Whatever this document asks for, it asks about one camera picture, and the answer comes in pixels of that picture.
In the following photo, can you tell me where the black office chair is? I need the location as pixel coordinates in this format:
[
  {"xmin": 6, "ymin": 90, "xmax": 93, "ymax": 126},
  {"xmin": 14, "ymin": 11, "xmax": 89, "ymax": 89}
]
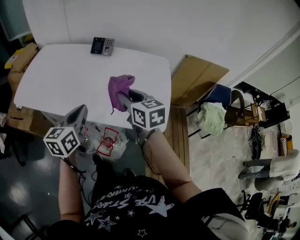
[{"xmin": 236, "ymin": 189, "xmax": 272, "ymax": 227}]

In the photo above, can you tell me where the person's right forearm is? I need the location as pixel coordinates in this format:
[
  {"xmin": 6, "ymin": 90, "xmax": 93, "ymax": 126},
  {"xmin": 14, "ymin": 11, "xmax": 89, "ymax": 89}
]
[{"xmin": 131, "ymin": 124, "xmax": 203, "ymax": 203}]

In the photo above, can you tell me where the flat brown cardboard sheet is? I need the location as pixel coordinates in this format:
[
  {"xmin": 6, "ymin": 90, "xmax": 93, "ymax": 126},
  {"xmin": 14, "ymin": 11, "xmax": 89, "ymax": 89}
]
[{"xmin": 170, "ymin": 54, "xmax": 230, "ymax": 106}]

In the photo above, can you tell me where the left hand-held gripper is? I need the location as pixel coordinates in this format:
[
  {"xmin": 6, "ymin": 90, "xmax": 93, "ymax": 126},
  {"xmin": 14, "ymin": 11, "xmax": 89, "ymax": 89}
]
[{"xmin": 43, "ymin": 104, "xmax": 89, "ymax": 157}]

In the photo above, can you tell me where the person's left forearm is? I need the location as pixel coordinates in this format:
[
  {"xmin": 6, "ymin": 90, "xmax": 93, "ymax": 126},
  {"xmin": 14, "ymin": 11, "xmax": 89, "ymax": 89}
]
[{"xmin": 58, "ymin": 153, "xmax": 85, "ymax": 222}]

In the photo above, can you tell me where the clear plastic bag red label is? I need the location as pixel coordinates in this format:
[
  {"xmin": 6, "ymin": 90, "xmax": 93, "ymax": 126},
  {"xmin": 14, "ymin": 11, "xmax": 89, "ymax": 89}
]
[{"xmin": 86, "ymin": 127, "xmax": 129, "ymax": 160}]

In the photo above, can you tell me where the yellow packet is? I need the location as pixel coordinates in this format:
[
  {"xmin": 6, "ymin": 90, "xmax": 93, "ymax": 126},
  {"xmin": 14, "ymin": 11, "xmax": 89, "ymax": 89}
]
[{"xmin": 4, "ymin": 54, "xmax": 19, "ymax": 69}]

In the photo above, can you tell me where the brown cardboard box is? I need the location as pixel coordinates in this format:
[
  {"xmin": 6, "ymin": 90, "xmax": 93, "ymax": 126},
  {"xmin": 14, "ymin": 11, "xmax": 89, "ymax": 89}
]
[{"xmin": 8, "ymin": 42, "xmax": 40, "ymax": 82}]

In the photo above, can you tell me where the blue folding chair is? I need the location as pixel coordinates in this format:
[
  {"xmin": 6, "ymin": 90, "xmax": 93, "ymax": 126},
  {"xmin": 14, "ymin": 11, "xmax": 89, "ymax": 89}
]
[{"xmin": 186, "ymin": 84, "xmax": 244, "ymax": 139}]

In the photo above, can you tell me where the black star print shirt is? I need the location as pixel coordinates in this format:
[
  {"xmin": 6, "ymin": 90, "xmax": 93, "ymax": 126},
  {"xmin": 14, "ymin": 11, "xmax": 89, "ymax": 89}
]
[{"xmin": 46, "ymin": 161, "xmax": 247, "ymax": 240}]

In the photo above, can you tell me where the white bucket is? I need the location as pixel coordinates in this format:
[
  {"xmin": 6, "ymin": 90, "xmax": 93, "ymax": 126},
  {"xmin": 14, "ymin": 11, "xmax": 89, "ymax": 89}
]
[{"xmin": 262, "ymin": 129, "xmax": 279, "ymax": 153}]

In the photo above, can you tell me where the black keypad device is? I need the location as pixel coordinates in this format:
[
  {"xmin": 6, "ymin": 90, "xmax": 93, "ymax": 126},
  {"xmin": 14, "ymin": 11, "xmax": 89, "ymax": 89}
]
[{"xmin": 90, "ymin": 37, "xmax": 115, "ymax": 57}]

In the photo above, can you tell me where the purple cloth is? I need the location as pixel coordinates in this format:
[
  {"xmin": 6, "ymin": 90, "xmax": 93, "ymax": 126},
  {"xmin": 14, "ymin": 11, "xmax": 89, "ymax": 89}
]
[{"xmin": 107, "ymin": 75, "xmax": 136, "ymax": 115}]

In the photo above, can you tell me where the wooden chair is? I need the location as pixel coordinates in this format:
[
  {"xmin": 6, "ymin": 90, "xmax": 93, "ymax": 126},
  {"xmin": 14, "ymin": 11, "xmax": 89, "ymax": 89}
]
[{"xmin": 243, "ymin": 97, "xmax": 268, "ymax": 127}]

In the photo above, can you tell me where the pale green cloth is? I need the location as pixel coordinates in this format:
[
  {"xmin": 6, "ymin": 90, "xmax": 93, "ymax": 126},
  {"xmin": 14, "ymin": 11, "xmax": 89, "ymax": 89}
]
[{"xmin": 196, "ymin": 102, "xmax": 227, "ymax": 137}]

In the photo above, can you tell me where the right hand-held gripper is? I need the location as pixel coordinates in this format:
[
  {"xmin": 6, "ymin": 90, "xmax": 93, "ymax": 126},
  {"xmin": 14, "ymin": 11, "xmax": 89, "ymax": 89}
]
[{"xmin": 119, "ymin": 88, "xmax": 166, "ymax": 131}]

